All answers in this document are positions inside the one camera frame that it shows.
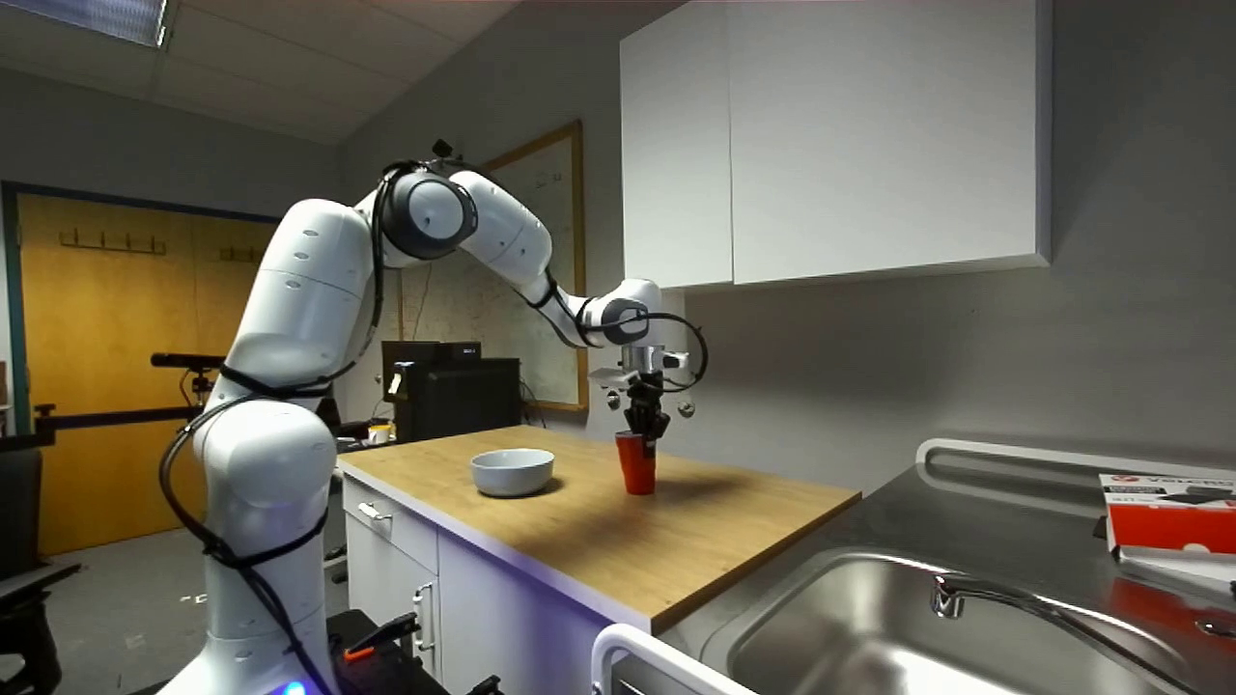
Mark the black box appliance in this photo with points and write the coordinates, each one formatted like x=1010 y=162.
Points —
x=456 y=394

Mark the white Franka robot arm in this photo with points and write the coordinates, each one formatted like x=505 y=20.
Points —
x=294 y=294

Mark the stainless steel sink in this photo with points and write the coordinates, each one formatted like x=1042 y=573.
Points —
x=875 y=632

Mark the red plastic cup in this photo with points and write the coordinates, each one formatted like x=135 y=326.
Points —
x=634 y=465

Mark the white wall-side rail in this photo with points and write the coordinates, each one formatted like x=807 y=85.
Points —
x=1029 y=453

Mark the red and white box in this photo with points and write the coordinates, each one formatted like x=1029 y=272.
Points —
x=1166 y=523

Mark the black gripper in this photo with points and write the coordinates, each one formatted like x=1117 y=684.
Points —
x=647 y=386

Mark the rectangular ceiling light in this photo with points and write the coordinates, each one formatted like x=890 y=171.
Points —
x=102 y=16

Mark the orange wooden double door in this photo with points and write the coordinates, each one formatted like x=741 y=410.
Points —
x=109 y=332

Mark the white tubular rack frame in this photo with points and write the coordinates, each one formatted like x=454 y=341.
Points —
x=640 y=649

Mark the grey ceramic bowl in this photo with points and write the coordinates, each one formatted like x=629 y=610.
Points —
x=510 y=471

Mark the wood framed whiteboard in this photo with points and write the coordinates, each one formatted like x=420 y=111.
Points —
x=547 y=256

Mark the black equipment with red parts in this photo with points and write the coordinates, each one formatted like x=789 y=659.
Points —
x=379 y=649

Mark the white base cabinet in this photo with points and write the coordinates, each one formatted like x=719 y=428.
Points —
x=477 y=621

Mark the chrome sink faucet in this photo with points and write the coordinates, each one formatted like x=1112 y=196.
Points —
x=1029 y=608

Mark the white wall cabinet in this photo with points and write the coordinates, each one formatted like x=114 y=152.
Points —
x=836 y=142

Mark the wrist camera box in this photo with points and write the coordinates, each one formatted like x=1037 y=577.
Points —
x=671 y=359

